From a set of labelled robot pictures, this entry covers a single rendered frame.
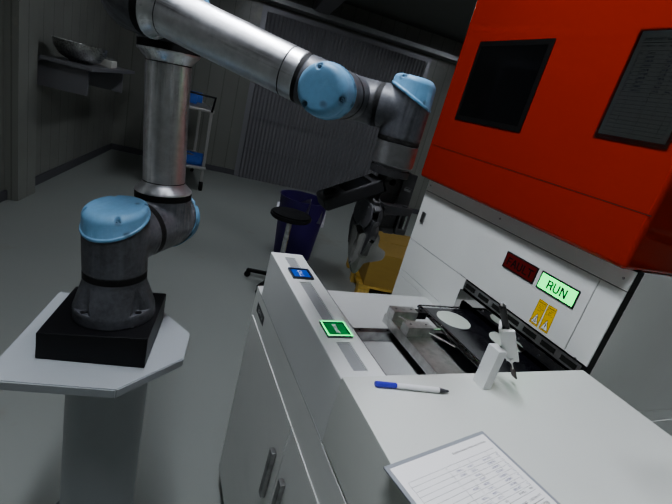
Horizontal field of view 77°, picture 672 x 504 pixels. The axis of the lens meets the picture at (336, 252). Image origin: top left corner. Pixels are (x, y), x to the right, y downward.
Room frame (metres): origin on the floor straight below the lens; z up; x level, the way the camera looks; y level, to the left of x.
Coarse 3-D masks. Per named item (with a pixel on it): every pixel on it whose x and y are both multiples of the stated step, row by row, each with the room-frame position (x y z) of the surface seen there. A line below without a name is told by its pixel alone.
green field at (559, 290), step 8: (544, 280) 1.05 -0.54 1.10; (552, 280) 1.03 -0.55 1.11; (544, 288) 1.04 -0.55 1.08; (552, 288) 1.03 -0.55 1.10; (560, 288) 1.01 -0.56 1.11; (568, 288) 0.99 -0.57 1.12; (560, 296) 1.00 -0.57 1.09; (568, 296) 0.98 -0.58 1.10; (576, 296) 0.97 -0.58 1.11; (568, 304) 0.97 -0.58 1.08
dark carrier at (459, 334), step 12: (432, 312) 1.13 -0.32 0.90; (456, 312) 1.18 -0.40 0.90; (468, 312) 1.20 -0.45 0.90; (444, 324) 1.07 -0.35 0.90; (480, 324) 1.14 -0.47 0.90; (492, 324) 1.16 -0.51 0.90; (456, 336) 1.02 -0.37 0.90; (468, 336) 1.04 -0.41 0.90; (480, 336) 1.06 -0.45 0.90; (468, 348) 0.97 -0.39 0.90; (480, 348) 0.99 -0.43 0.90; (480, 360) 0.92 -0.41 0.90; (504, 360) 0.96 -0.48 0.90; (528, 360) 0.99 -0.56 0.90
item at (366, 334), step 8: (360, 328) 1.01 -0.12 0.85; (368, 328) 1.02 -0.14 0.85; (376, 328) 1.03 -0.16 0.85; (384, 328) 1.05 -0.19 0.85; (360, 336) 1.00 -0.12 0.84; (368, 336) 1.01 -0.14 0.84; (376, 336) 1.02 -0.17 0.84; (384, 336) 1.03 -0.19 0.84; (392, 336) 1.04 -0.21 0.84; (432, 336) 1.10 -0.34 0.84; (440, 336) 1.11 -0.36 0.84
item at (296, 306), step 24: (288, 264) 1.05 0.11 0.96; (264, 288) 1.09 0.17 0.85; (288, 288) 0.92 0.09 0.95; (312, 288) 0.95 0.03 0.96; (288, 312) 0.89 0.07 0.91; (312, 312) 0.82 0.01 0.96; (336, 312) 0.85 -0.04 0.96; (288, 336) 0.86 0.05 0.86; (312, 336) 0.75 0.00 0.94; (312, 360) 0.72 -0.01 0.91; (336, 360) 0.66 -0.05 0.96; (360, 360) 0.69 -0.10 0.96; (312, 384) 0.69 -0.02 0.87; (336, 384) 0.62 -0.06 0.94; (312, 408) 0.67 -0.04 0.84
